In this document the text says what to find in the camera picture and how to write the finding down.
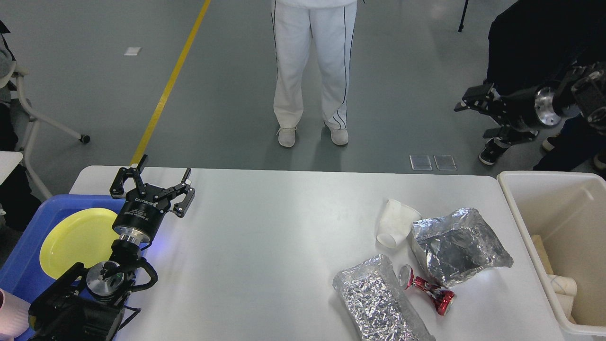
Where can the floor socket plate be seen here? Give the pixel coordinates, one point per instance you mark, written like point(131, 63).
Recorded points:
point(421, 162)
point(445, 162)

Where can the blue plastic tray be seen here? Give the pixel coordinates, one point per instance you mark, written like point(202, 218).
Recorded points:
point(22, 274)

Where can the silver foil bag front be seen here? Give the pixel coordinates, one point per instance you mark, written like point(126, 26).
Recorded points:
point(377, 303)

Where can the seated person at left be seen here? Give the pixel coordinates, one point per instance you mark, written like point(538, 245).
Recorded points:
point(15, 193)

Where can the office chair left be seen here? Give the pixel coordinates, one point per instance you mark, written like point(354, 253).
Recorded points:
point(28, 118)

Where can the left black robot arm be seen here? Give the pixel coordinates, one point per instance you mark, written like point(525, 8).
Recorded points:
point(89, 304)

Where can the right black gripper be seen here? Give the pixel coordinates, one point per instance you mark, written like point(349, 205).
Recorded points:
point(525, 112)

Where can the brown paper bag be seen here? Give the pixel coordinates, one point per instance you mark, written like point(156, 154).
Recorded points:
point(542, 252)

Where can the black tripod leg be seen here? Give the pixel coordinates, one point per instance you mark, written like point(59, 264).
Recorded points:
point(463, 16)

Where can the floor socket plate left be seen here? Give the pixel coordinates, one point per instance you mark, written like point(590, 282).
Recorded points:
point(421, 162)

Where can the silver foil bag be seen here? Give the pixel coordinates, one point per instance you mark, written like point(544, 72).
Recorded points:
point(377, 303)
point(454, 248)

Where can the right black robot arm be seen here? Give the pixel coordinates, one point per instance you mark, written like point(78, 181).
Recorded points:
point(580, 92)

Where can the person with black sneakers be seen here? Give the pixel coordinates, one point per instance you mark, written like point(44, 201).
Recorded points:
point(535, 41)

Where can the white side table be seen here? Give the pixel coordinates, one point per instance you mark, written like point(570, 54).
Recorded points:
point(8, 162)

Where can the floor socket plate right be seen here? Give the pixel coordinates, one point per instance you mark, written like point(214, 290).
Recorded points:
point(445, 162)

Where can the yellow plastic plate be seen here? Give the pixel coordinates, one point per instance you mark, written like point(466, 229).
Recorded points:
point(85, 236)

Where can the large white paper cup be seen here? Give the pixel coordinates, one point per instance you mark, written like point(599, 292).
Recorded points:
point(566, 303)

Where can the pink cup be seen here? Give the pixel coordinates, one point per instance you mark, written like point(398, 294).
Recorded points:
point(13, 316)

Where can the crushed red soda can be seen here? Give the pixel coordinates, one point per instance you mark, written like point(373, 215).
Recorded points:
point(441, 297)

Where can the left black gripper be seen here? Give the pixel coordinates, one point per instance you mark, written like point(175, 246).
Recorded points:
point(146, 204)

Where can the beige plastic bin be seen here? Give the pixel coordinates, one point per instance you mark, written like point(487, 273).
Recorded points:
point(567, 210)

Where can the person at right edge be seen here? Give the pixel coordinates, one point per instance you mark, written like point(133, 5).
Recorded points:
point(598, 161)

